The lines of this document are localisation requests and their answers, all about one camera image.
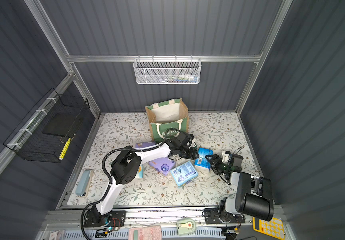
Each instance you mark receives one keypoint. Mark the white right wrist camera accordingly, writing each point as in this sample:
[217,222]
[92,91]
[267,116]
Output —
[226,155]

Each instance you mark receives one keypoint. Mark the cartoon printed tissue pack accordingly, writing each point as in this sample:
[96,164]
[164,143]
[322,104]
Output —
[139,174]

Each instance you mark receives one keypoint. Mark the green tape dispenser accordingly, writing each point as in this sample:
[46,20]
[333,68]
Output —
[185,226]

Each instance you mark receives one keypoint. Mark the yellow calculator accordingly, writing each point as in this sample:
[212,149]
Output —
[273,228]

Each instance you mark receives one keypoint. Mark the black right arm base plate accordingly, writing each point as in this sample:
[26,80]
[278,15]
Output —
[214,216]

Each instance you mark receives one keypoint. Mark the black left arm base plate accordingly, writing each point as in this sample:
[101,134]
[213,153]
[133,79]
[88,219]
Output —
[115,219]

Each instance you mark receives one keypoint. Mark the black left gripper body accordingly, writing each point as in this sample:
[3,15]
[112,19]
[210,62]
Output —
[187,151]

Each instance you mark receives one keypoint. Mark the light blue tissue pack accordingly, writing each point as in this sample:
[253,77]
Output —
[184,174]

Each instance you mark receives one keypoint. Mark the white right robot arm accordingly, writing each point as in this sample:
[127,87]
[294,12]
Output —
[253,195]

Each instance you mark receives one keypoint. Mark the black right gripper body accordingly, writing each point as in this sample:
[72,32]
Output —
[220,165]

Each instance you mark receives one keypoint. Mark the purple toy camera rear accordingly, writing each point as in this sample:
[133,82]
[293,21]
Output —
[144,145]

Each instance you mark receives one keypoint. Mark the black wire wall basket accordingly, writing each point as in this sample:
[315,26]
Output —
[47,135]

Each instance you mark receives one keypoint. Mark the purple toy camera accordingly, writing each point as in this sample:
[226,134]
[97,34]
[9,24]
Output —
[163,165]
[144,145]

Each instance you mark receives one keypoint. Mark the white wire wall basket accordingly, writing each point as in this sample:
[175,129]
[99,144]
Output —
[170,72]

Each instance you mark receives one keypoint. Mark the purple toy camera front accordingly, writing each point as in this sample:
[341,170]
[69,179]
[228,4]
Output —
[163,165]

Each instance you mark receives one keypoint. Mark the floral table mat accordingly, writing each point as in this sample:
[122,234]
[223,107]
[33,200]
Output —
[216,131]

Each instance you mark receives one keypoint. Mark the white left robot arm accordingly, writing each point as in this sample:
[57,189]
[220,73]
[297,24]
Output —
[121,165]

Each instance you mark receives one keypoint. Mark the pink calculator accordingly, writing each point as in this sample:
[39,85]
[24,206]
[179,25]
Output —
[145,233]

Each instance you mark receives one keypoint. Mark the teal stapler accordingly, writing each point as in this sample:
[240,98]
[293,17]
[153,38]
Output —
[83,184]

